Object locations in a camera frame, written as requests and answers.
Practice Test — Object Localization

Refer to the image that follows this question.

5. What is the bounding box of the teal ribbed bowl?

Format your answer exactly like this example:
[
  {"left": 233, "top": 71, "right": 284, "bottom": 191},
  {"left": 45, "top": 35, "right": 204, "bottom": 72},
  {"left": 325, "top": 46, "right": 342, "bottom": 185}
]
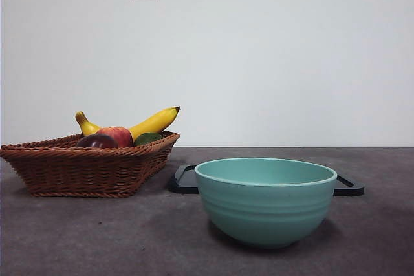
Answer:
[{"left": 194, "top": 157, "right": 338, "bottom": 250}]

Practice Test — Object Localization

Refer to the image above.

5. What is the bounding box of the dark purple plum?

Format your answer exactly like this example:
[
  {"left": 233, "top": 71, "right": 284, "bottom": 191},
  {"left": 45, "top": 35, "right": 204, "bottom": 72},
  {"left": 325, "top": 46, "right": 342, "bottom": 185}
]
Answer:
[{"left": 76, "top": 133, "right": 120, "bottom": 149}]

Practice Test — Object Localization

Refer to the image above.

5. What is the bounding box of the yellow banana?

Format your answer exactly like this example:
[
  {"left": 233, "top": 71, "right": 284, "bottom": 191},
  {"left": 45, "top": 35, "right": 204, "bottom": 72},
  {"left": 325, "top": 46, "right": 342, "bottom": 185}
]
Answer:
[{"left": 75, "top": 105, "right": 181, "bottom": 143}]

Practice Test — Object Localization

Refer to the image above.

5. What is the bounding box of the green avocado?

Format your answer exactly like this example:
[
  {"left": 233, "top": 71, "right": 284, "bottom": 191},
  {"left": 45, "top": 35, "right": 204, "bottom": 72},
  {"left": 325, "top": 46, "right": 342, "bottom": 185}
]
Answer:
[{"left": 133, "top": 132, "right": 164, "bottom": 147}]

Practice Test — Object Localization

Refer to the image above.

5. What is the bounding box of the dark rectangular tray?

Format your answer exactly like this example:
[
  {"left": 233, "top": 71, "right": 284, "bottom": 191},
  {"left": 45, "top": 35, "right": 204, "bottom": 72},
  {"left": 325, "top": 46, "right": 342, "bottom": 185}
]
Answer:
[{"left": 167, "top": 164, "right": 365, "bottom": 197}]

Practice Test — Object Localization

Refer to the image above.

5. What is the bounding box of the red orange peach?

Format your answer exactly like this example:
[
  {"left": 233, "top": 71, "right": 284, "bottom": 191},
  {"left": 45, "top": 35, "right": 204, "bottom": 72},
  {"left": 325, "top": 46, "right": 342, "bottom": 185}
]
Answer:
[{"left": 96, "top": 126, "right": 134, "bottom": 148}]

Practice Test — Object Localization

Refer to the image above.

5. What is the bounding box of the brown wicker basket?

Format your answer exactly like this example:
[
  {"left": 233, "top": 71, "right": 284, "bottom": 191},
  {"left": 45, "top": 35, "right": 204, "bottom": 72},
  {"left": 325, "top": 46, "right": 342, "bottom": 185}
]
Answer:
[{"left": 0, "top": 131, "right": 180, "bottom": 198}]

